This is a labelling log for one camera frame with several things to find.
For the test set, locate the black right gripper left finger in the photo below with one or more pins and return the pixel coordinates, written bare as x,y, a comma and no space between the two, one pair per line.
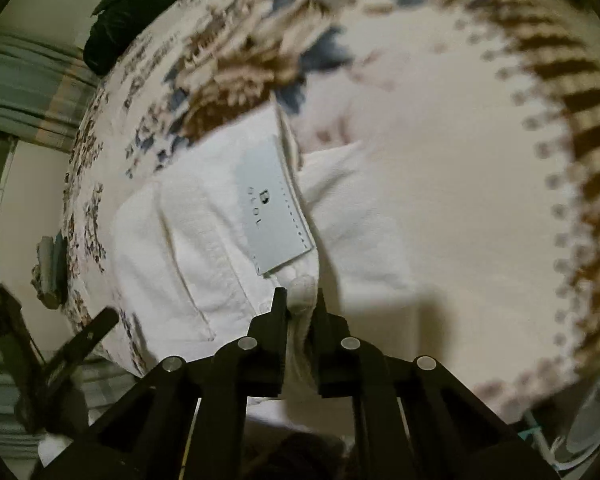
185,420

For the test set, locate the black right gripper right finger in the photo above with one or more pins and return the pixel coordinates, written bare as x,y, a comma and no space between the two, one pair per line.
413,420

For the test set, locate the white pants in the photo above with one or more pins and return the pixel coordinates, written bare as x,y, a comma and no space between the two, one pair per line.
200,248

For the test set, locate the grey-green striped curtain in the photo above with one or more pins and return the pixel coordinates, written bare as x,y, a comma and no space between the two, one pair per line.
45,90

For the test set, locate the floral brown checkered blanket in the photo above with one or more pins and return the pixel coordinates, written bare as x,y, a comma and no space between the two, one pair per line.
481,123

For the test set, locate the dark green jacket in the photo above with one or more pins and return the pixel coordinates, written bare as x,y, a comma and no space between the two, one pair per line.
118,23

